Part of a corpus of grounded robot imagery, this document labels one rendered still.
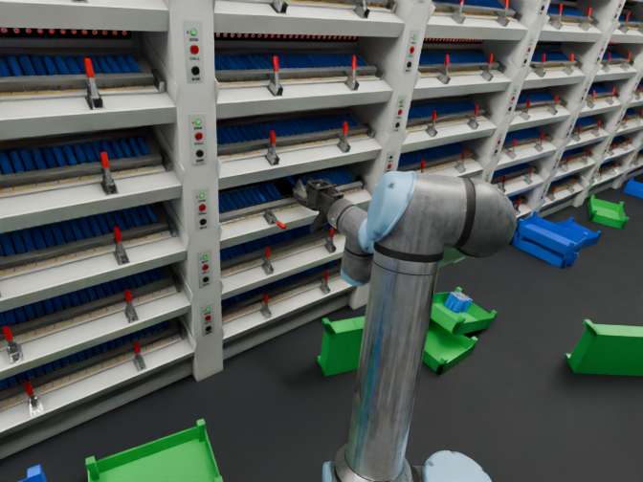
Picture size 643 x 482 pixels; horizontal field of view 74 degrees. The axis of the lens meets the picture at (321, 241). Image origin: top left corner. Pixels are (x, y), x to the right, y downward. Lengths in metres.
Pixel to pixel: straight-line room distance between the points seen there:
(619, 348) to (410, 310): 1.33
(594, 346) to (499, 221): 1.22
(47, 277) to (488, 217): 0.95
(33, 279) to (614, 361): 1.90
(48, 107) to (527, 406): 1.62
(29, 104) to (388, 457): 0.94
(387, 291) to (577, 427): 1.17
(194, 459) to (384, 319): 0.83
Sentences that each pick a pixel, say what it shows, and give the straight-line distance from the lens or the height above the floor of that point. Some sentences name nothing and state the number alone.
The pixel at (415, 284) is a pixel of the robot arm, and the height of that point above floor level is 0.78.
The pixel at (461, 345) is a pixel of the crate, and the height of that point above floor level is 0.01.
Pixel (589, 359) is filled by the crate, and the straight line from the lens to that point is 1.93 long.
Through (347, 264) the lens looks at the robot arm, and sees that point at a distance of 1.22.
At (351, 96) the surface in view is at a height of 0.90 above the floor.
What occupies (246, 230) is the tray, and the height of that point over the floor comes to 0.53.
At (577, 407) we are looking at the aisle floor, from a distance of 1.83.
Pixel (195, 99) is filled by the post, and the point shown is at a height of 0.92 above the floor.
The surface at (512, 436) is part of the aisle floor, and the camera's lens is 1.62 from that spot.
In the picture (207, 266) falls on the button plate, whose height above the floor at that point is 0.46.
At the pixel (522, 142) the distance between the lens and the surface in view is 2.47.
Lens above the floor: 1.18
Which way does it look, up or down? 31 degrees down
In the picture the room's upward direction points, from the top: 7 degrees clockwise
